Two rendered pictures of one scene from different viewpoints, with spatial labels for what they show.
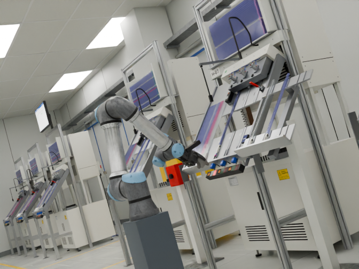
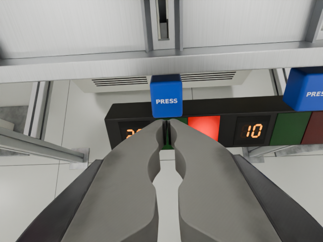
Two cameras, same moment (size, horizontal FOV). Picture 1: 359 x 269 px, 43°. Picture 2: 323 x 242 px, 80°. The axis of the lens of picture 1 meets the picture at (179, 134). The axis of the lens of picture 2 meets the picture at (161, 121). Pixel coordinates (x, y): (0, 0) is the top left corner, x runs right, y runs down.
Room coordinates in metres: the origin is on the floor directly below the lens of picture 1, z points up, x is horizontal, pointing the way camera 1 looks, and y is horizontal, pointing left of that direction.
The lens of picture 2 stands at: (2.73, -0.09, 0.84)
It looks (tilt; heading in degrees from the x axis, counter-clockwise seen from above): 72 degrees down; 310
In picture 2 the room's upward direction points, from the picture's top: 11 degrees counter-clockwise
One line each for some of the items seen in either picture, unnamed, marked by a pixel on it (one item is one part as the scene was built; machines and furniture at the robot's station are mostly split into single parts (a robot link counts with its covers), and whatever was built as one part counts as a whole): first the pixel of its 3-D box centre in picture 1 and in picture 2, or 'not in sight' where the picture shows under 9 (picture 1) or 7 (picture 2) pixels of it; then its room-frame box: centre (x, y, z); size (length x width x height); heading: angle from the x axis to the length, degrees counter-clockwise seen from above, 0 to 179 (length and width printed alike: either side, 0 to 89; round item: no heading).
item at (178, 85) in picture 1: (174, 147); not in sight; (4.37, 0.08, 0.95); 1.33 x 0.82 x 1.90; 122
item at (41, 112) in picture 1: (46, 117); not in sight; (7.04, 1.94, 2.10); 0.58 x 0.14 x 0.41; 32
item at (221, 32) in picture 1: (242, 29); not in sight; (3.02, -0.60, 1.52); 0.51 x 0.13 x 0.27; 32
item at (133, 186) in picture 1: (134, 184); not in sight; (2.29, 0.29, 0.72); 0.13 x 0.12 x 0.14; 40
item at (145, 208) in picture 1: (141, 207); not in sight; (2.29, 0.28, 0.60); 0.15 x 0.15 x 0.10
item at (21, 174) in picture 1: (33, 201); not in sight; (9.58, 3.34, 0.95); 1.37 x 0.82 x 1.90; 122
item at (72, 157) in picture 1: (73, 186); not in sight; (7.12, 1.82, 0.95); 1.36 x 0.82 x 1.90; 122
